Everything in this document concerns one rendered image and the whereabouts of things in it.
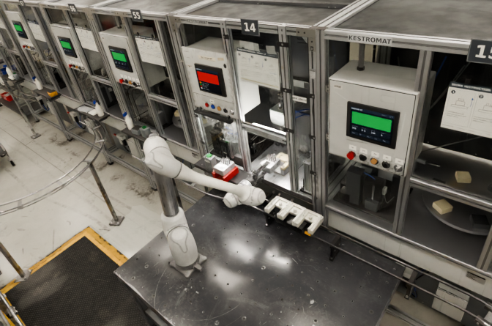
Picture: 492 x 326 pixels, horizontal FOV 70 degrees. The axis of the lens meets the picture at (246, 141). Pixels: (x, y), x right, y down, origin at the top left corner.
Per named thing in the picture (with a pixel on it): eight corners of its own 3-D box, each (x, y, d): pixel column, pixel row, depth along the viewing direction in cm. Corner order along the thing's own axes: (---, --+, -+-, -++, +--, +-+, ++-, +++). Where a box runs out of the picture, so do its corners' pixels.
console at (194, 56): (192, 108, 259) (178, 47, 233) (218, 91, 276) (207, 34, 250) (234, 121, 234) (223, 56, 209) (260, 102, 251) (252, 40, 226)
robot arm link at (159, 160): (184, 165, 189) (178, 153, 200) (156, 152, 178) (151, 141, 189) (171, 184, 191) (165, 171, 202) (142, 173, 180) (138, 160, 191)
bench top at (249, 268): (115, 275, 232) (113, 272, 229) (222, 184, 295) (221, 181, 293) (312, 455, 144) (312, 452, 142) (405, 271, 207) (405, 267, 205)
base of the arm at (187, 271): (191, 282, 215) (189, 277, 212) (168, 265, 228) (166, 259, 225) (211, 261, 226) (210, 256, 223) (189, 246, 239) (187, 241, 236)
